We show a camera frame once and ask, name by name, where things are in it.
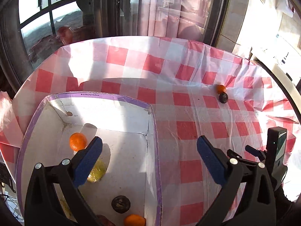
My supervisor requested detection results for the yellow apple half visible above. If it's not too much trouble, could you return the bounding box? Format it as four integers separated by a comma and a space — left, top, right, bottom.
87, 159, 107, 183

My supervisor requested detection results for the large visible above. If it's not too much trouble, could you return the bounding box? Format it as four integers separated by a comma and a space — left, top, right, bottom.
69, 133, 87, 152

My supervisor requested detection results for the dark round fruit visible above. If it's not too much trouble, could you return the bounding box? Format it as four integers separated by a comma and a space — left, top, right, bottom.
111, 195, 131, 214

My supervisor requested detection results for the dark passion fruit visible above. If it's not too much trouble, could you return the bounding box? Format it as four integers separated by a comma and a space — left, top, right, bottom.
219, 92, 229, 104

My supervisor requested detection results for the small orange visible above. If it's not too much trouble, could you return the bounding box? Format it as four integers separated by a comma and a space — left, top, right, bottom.
216, 85, 227, 95

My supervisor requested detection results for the dark red fruit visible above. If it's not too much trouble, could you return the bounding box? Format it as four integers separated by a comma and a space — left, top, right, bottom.
97, 215, 116, 226

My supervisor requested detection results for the purple white cardboard box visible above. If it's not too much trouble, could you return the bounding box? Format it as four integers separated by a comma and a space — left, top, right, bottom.
16, 91, 162, 225

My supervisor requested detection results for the red white checkered tablecloth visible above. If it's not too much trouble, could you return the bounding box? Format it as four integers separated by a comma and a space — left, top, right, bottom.
1, 36, 300, 225

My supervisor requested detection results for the dark window frame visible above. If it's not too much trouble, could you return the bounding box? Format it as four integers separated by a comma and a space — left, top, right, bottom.
1, 0, 230, 94

